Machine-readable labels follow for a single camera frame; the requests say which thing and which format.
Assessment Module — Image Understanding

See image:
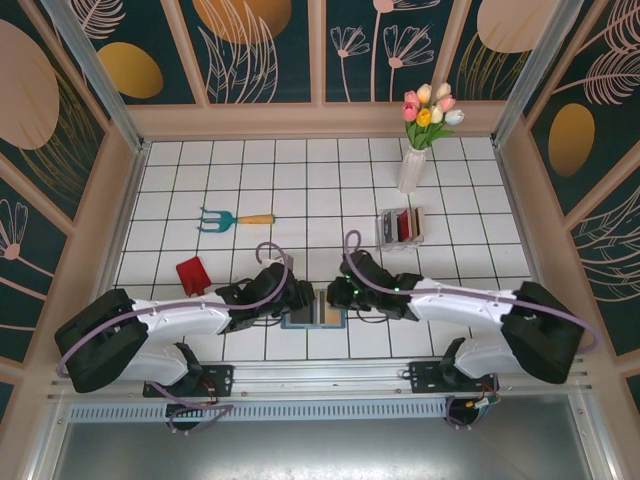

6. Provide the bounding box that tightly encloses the clear acrylic card stand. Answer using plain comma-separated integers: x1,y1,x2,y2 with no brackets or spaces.
375,206,427,252

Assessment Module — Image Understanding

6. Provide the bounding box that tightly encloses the white ribbed vase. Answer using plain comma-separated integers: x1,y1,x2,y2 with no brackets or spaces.
396,146,428,195

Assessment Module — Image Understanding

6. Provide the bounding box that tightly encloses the pastel tulip bouquet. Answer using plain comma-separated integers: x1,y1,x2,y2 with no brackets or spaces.
401,82,468,151

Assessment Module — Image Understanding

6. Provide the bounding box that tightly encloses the red garden shovel wooden handle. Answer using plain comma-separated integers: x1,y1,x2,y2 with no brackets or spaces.
175,256,210,299

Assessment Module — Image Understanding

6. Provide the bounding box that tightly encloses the aluminium mounting rail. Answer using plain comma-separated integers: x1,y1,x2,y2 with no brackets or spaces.
48,360,596,401

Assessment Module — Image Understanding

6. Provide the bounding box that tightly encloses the teal garden fork wooden handle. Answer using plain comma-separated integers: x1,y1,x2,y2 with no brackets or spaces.
198,206,277,235

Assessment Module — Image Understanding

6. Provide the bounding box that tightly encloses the slotted grey cable duct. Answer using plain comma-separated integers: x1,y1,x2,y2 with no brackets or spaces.
67,401,451,422

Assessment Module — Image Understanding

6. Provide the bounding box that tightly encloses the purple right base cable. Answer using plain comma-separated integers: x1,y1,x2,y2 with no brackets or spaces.
446,394,501,430

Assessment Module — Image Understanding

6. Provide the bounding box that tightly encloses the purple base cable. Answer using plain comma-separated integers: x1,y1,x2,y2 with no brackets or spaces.
446,394,501,430
164,383,235,435

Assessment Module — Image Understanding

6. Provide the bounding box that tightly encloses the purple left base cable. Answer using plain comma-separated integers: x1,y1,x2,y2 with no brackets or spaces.
164,383,235,435

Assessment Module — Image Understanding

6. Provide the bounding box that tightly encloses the aluminium frame post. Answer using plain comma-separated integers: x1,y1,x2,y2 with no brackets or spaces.
492,0,587,146
53,0,151,154

